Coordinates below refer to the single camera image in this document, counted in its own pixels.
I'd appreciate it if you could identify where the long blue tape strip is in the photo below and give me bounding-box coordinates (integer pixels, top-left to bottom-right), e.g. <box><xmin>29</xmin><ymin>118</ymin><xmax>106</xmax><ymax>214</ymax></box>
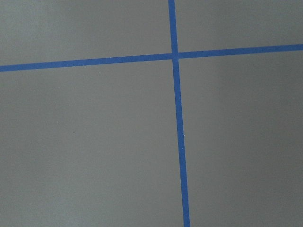
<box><xmin>168</xmin><ymin>0</ymin><xmax>190</xmax><ymax>227</ymax></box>

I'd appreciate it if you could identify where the crossing blue tape strip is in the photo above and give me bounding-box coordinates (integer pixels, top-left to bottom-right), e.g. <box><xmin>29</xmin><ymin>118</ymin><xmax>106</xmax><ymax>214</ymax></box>
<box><xmin>0</xmin><ymin>44</ymin><xmax>303</xmax><ymax>72</ymax></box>

